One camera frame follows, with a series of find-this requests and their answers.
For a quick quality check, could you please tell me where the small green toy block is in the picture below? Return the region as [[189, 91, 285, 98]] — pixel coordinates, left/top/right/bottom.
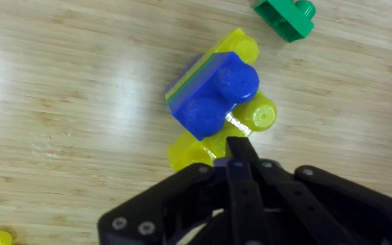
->
[[251, 0, 318, 45]]

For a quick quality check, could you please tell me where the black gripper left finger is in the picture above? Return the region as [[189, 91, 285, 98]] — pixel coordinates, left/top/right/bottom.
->
[[96, 135, 246, 245]]

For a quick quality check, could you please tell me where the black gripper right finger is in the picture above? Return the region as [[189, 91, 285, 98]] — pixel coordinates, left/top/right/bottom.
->
[[242, 136, 392, 245]]

